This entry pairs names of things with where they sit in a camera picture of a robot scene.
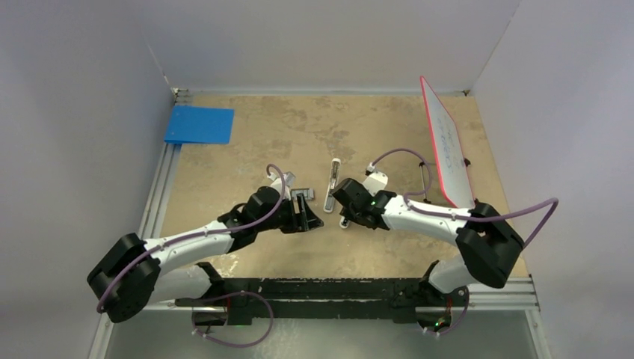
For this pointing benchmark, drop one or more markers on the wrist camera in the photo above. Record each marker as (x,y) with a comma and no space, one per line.
(375,180)
(283,183)

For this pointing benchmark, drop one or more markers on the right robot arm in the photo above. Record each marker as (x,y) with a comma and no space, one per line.
(488,247)

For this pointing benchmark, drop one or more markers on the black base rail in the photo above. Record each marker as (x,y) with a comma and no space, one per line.
(402,300)

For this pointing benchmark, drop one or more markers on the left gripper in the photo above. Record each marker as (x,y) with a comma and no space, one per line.
(309,221)

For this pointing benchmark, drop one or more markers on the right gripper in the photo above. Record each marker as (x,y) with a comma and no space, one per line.
(350,215)

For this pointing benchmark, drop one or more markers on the blue plastic board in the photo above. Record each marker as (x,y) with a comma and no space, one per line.
(199,125)

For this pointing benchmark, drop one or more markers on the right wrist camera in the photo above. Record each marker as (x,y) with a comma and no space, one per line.
(375,180)

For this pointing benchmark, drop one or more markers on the white stapler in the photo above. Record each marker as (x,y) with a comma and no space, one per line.
(329,201)

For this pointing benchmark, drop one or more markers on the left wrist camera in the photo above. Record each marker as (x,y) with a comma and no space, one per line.
(283,183)

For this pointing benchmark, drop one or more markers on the whiteboard metal stand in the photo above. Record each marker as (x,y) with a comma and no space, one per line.
(451,180)

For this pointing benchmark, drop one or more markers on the staple box tray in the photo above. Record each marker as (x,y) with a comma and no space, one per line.
(307,193)

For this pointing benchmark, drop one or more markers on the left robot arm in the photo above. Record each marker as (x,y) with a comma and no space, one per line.
(126,277)

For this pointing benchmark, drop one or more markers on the small white staple remover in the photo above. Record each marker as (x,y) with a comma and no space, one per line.
(343,222)

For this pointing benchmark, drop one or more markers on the red framed whiteboard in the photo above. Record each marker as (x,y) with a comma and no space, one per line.
(444,132)

